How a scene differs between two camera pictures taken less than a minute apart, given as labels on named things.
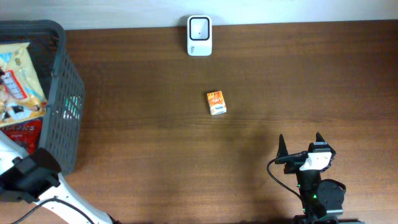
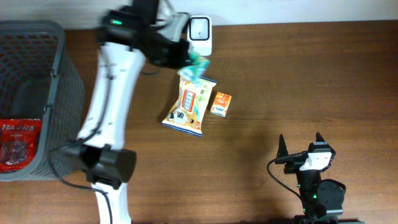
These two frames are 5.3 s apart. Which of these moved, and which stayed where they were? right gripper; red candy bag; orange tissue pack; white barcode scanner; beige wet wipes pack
Moved: beige wet wipes pack; orange tissue pack
Stayed: right gripper; red candy bag; white barcode scanner
